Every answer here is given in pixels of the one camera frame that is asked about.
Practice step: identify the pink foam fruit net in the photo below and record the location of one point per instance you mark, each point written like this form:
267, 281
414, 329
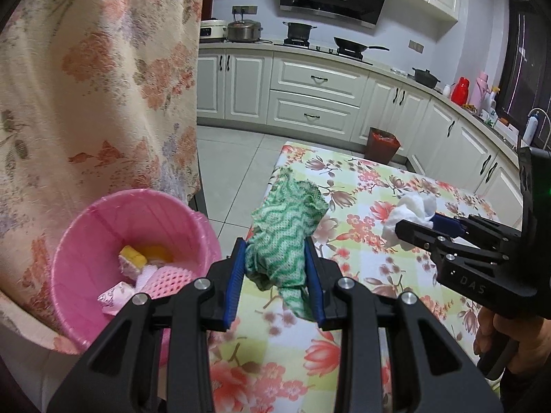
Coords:
168, 282

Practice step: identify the pink crumpled wrapper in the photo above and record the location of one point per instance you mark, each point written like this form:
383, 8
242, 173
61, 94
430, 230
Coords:
114, 299

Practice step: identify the red thermos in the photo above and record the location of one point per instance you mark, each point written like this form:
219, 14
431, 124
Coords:
460, 91

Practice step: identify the black casserole pot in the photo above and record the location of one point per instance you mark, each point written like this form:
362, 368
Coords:
426, 78

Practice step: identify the green patterned cloth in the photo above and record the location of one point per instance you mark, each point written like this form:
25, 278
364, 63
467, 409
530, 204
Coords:
284, 232

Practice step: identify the floral tablecloth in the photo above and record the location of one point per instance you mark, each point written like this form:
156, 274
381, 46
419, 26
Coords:
366, 266

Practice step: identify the dark window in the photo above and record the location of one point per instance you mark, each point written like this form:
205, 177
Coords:
525, 73

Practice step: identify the white rice cooker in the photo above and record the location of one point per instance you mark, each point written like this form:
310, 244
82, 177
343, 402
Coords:
213, 30

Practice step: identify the white bottle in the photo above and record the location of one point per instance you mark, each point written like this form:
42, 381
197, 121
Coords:
530, 131

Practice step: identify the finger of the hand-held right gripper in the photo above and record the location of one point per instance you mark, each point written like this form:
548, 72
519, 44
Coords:
445, 223
417, 234

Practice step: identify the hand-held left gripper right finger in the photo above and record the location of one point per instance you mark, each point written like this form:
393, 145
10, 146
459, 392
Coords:
314, 284

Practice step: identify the white tissue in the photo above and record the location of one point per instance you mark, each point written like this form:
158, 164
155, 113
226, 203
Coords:
411, 208

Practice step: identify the white lower cabinets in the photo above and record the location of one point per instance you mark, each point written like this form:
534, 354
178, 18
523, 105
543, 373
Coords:
310, 94

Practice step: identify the person's right hand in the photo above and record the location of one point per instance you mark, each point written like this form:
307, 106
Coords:
536, 342

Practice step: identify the pink plastic bin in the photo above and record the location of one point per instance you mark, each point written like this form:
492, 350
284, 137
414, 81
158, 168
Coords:
86, 241

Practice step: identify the silver pressure cooker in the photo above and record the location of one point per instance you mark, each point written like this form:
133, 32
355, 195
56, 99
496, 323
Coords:
244, 31

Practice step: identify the black wok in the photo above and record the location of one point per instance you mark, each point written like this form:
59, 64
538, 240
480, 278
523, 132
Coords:
351, 44

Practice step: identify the black stock pot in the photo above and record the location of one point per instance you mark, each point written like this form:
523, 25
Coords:
299, 31

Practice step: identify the black gas hob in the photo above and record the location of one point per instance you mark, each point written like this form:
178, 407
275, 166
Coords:
323, 49

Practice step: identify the wall socket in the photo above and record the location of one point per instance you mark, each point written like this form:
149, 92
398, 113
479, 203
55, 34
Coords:
244, 9
416, 46

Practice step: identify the floral curtain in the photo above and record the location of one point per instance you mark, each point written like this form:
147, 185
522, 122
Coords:
86, 73

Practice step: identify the pink thermos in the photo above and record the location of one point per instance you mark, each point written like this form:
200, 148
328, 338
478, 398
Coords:
479, 92

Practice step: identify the brown floor bin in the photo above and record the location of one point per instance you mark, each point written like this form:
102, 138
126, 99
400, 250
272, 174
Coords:
379, 148

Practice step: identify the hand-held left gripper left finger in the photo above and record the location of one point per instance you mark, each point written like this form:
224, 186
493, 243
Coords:
236, 284

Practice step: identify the yellow sponge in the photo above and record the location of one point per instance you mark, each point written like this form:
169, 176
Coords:
135, 256

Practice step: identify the pale pink foam net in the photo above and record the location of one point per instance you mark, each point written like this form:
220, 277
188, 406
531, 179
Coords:
146, 275

